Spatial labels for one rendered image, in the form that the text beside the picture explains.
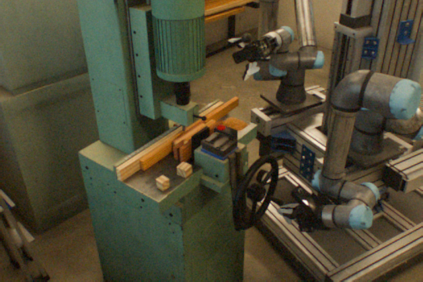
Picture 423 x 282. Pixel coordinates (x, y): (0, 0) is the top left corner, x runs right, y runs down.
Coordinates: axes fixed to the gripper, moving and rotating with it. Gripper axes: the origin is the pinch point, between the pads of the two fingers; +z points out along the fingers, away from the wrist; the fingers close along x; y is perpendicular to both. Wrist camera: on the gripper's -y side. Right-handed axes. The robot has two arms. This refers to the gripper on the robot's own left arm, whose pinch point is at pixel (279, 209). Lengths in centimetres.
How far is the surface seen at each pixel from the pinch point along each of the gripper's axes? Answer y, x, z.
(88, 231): 7, -19, 134
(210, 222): -1.8, -13.2, 25.8
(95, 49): -82, -15, 38
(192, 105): -49, -4, 15
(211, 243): 8.3, -14.1, 31.0
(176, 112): -49, -8, 20
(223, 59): -18, 232, 221
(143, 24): -82, -9, 12
